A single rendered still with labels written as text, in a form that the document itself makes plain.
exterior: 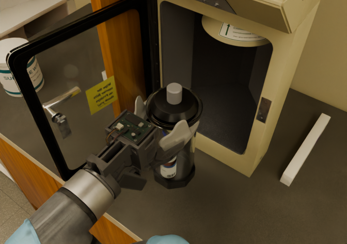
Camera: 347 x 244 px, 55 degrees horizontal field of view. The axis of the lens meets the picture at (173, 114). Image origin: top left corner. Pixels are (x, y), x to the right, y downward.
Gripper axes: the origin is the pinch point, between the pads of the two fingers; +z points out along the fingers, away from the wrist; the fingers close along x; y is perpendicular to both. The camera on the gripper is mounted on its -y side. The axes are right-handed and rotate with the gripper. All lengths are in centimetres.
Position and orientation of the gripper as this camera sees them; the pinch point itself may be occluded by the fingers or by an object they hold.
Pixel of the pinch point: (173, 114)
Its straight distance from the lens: 64.7
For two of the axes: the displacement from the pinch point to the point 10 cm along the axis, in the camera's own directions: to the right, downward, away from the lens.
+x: -8.1, -4.3, 4.0
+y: -0.2, -6.6, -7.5
